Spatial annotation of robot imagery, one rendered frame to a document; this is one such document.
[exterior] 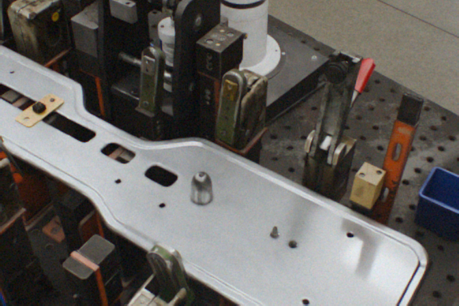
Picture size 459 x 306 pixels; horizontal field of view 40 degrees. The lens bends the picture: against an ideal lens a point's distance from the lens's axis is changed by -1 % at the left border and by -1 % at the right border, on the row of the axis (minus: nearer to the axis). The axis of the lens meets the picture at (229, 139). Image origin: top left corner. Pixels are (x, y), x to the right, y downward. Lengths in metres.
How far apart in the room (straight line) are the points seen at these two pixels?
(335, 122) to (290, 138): 0.57
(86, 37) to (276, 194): 0.47
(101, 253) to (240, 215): 0.20
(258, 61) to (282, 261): 0.76
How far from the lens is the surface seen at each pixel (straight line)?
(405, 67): 2.95
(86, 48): 1.20
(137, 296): 0.79
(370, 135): 1.51
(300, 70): 1.54
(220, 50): 1.01
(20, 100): 1.17
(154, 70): 1.05
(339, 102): 0.89
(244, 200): 0.93
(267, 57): 1.56
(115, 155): 1.03
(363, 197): 0.92
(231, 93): 0.98
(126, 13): 1.07
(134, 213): 0.92
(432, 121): 1.59
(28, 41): 1.25
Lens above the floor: 1.71
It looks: 44 degrees down
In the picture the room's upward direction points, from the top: 1 degrees clockwise
